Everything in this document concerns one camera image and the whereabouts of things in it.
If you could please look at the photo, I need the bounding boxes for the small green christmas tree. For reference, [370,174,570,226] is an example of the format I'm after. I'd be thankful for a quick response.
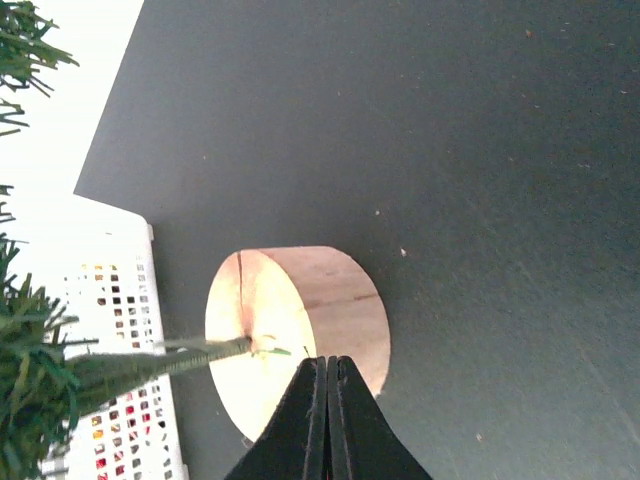
[1,1,390,479]

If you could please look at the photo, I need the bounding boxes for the white plastic basket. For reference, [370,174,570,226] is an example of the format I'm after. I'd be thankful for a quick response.
[36,195,189,479]

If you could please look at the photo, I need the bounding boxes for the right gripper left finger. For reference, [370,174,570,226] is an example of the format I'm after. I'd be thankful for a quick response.
[226,357,326,480]

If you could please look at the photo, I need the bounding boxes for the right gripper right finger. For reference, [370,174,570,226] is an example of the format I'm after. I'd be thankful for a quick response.
[327,356,431,480]

